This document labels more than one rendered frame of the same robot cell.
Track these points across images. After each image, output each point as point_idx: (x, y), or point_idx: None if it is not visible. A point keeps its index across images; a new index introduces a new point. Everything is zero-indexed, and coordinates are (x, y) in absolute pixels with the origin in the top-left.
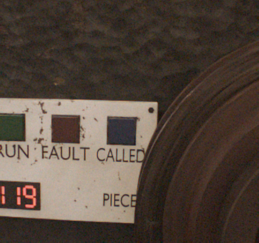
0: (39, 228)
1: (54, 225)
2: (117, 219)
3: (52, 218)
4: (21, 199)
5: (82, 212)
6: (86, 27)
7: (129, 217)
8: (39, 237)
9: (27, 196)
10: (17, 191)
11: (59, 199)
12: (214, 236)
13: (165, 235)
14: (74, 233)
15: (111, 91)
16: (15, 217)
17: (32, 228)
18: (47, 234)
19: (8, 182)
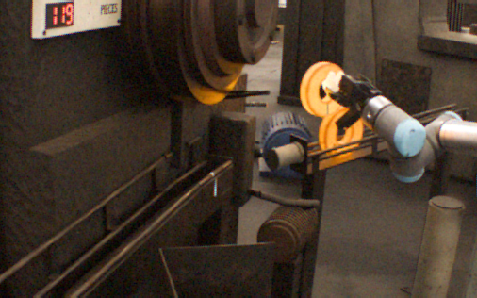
0: (60, 46)
1: (68, 41)
2: (106, 24)
3: (77, 31)
4: (64, 18)
5: (91, 23)
6: None
7: (111, 22)
8: (59, 55)
9: (68, 13)
10: (63, 9)
11: (81, 14)
12: (214, 2)
13: (192, 7)
14: (77, 45)
15: None
16: (48, 39)
17: (57, 47)
18: (64, 50)
19: (58, 3)
